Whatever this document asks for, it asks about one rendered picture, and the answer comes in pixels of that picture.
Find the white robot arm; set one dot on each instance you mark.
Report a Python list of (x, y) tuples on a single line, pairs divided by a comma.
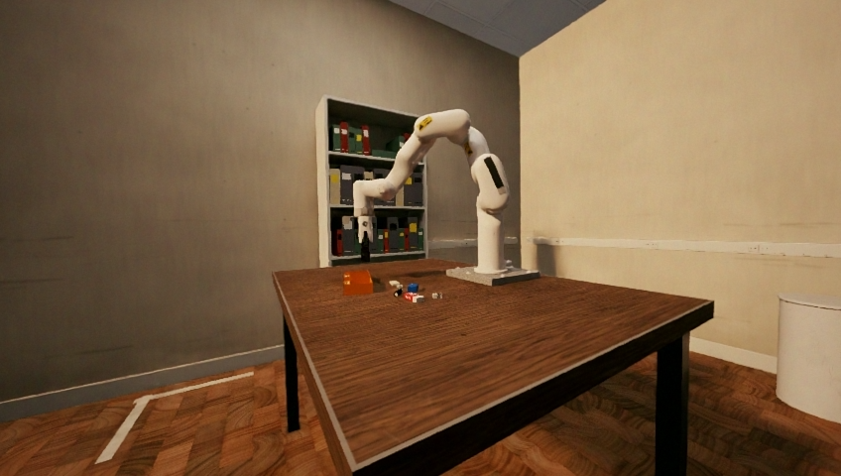
[(491, 201)]

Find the orange rack of bins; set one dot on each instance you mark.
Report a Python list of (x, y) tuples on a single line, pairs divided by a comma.
[(357, 283)]

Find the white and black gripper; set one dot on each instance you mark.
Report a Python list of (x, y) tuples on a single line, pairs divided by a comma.
[(365, 232)]

